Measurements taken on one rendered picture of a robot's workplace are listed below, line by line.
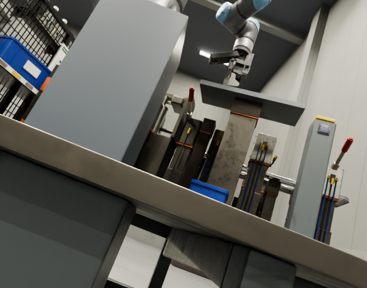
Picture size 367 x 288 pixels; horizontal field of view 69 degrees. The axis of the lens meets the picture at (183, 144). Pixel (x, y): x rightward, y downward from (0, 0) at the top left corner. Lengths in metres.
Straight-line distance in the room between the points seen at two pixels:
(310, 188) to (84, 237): 0.67
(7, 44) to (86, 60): 0.88
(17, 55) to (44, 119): 0.94
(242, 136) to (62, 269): 0.66
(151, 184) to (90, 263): 0.17
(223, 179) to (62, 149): 0.58
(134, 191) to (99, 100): 0.25
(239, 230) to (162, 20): 0.49
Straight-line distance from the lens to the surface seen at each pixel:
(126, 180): 0.37
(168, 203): 0.37
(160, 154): 1.03
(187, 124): 1.08
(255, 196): 1.03
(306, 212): 0.89
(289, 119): 1.04
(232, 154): 0.89
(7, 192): 0.51
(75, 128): 0.55
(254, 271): 0.44
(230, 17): 1.14
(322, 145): 0.96
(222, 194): 0.74
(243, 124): 0.94
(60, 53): 1.94
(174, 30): 0.66
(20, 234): 0.50
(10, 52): 1.47
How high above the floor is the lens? 0.64
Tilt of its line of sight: 18 degrees up
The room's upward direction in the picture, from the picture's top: 22 degrees clockwise
